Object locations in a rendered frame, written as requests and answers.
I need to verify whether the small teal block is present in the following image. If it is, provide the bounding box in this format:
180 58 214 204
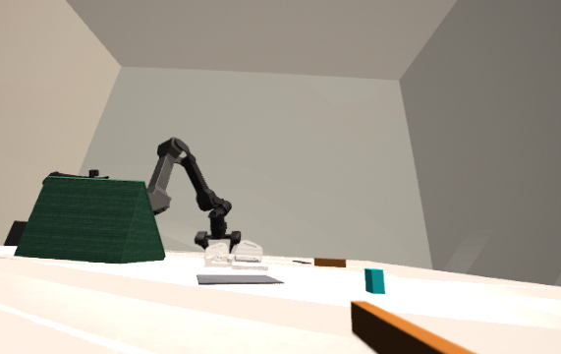
364 267 386 295

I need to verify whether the orange-brown long bar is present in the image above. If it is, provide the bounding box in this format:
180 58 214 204
350 300 476 354

